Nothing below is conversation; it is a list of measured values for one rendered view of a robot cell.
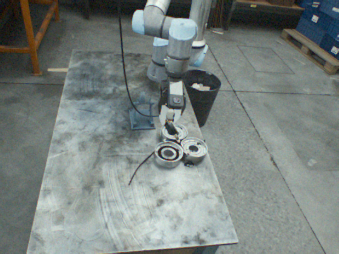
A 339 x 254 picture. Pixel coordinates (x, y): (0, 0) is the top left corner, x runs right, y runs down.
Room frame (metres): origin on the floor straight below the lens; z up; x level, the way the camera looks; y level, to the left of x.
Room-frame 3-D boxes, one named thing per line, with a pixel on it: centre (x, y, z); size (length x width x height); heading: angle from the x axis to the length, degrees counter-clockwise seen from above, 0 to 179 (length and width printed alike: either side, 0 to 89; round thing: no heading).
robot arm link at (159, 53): (1.32, 0.08, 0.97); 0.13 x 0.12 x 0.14; 83
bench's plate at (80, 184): (0.93, 0.17, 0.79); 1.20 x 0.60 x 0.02; 15
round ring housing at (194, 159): (0.77, -0.12, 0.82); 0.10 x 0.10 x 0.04
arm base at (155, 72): (1.32, 0.09, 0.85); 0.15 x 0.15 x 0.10
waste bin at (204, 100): (2.02, -0.20, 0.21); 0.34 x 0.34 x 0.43
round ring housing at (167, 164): (0.72, -0.02, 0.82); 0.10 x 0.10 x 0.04
